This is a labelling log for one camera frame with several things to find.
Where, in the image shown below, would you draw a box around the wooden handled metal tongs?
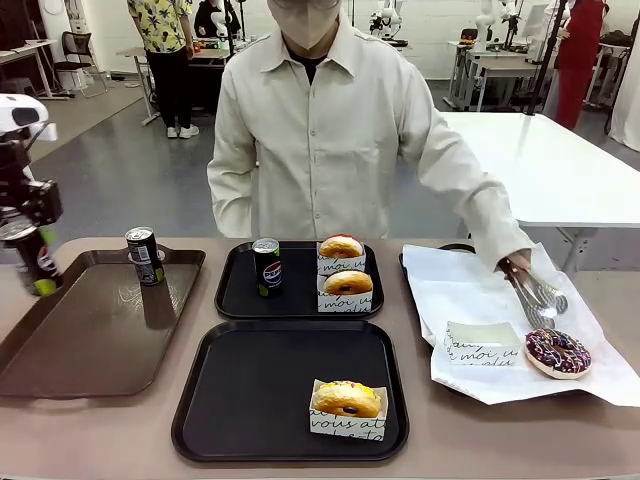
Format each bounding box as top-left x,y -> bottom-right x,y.
501,260 -> 570,331

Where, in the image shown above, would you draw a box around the brown glazed donut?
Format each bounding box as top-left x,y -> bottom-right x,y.
317,272 -> 375,314

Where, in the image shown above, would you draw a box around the person in yellow patterned shirt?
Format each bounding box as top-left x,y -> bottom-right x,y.
127,0 -> 201,140

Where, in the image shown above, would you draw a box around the white paper sheet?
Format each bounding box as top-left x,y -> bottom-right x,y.
402,242 -> 640,407

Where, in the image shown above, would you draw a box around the black office chair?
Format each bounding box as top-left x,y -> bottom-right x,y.
52,30 -> 109,100

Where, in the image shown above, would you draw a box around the brown plastic tray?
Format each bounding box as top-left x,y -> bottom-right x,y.
0,248 -> 207,401

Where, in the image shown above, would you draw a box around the person's right forearm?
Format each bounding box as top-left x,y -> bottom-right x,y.
206,159 -> 257,239

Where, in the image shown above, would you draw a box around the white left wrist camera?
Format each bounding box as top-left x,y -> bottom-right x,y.
27,122 -> 59,145

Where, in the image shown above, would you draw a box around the white desk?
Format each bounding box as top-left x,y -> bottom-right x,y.
0,39 -> 71,104

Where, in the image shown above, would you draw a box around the person's left forearm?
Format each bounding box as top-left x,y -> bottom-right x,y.
447,172 -> 534,266

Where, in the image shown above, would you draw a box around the person in black clothes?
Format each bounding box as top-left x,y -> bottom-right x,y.
193,0 -> 229,40

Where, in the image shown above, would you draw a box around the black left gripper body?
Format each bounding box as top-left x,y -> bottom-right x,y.
0,139 -> 65,229

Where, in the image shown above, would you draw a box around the black Pepsi can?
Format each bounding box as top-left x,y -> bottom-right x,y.
13,227 -> 65,297
251,237 -> 285,300
124,226 -> 167,287

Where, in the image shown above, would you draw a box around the black plastic tray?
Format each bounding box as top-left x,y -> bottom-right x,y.
214,240 -> 385,321
171,319 -> 410,464
398,243 -> 596,399

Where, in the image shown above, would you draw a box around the red frosted donut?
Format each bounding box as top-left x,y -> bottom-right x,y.
319,233 -> 365,260

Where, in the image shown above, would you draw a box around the white table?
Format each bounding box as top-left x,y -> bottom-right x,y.
439,110 -> 640,275

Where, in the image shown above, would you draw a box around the yellow frosted donut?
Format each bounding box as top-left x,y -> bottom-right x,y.
312,380 -> 381,419

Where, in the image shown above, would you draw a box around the black tripod pole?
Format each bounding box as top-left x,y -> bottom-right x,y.
525,0 -> 572,117

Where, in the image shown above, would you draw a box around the person in red apron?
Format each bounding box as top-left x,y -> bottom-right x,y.
548,0 -> 609,132

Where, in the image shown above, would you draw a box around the person's left hand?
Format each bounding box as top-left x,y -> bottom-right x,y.
496,248 -> 535,282

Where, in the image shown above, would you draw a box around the grey background work table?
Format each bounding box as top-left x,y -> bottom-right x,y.
447,39 -> 557,114

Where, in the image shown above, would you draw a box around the person in cream shirt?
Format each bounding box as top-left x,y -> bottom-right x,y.
206,0 -> 534,266

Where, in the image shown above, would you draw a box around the chocolate sprinkle donut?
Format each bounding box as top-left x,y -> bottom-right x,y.
524,328 -> 593,380

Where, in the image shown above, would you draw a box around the grey metal leg table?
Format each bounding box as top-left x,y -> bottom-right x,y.
115,43 -> 232,127

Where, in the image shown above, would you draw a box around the beige face mask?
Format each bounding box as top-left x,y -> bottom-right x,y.
268,0 -> 342,51

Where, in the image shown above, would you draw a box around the plain glazed donut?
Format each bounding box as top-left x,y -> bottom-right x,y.
323,270 -> 374,297

